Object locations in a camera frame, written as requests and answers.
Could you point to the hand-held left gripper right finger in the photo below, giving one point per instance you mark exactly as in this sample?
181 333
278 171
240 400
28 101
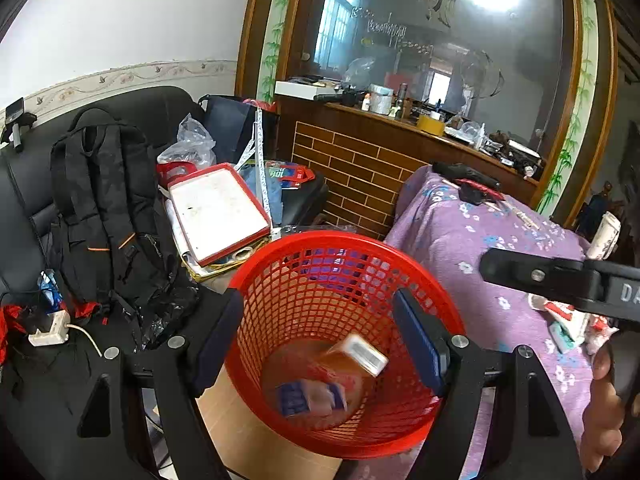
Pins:
415 340

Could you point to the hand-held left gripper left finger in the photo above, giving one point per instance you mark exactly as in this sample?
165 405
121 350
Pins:
220 340

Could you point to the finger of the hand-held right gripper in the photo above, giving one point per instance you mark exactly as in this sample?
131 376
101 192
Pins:
530 272

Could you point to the red and white torn package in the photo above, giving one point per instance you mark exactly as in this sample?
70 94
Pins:
560 312

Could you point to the blue and white carton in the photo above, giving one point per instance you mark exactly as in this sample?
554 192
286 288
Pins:
300 400

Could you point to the red plastic mesh basket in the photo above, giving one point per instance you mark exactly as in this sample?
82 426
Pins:
350 241

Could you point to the person's right hand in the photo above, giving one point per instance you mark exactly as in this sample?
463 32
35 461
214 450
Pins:
605 420

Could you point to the wooden sticks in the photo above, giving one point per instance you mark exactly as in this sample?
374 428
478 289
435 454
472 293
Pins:
525 220

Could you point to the white printed paper cup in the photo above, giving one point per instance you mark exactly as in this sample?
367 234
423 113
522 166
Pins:
606 235

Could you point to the purple floral tablecloth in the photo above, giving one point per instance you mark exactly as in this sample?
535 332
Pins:
450 240

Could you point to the cardboard box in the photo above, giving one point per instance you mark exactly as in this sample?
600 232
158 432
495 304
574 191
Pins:
240 430

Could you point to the black pouch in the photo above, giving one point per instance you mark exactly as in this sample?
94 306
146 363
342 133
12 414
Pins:
460 172

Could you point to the red framed white board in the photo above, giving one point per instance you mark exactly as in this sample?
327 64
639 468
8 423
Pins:
215 210

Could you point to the white power strip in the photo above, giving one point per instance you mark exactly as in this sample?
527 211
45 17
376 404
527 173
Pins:
47 332

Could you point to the blue packet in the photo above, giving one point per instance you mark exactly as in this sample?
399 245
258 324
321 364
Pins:
50 292

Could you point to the red plastic bag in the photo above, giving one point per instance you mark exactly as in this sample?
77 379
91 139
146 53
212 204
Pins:
175 167

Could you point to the red and blue shopping bag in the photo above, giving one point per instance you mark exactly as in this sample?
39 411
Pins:
285 172

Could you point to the wooden counter with brick panel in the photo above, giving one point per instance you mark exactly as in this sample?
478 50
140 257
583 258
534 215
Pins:
350 170

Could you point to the black backpack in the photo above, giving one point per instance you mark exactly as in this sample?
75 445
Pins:
100 200

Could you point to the white measuring strip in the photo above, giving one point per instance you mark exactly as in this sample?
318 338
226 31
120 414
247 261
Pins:
260 150

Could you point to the clear plastic bag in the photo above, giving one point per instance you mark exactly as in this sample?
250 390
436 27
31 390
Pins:
192 135

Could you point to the red cloth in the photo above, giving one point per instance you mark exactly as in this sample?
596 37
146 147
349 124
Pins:
10 320

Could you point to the dark blue paper bag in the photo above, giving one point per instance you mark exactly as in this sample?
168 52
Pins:
227 120

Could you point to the white round tin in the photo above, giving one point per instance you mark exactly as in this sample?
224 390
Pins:
381 102

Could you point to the black leather sofa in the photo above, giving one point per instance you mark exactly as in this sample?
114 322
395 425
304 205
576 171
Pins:
30 185

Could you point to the white flat box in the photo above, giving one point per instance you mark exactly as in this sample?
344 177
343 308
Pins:
300 90

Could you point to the large etched glass pane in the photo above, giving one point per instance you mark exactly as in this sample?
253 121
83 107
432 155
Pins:
400 10

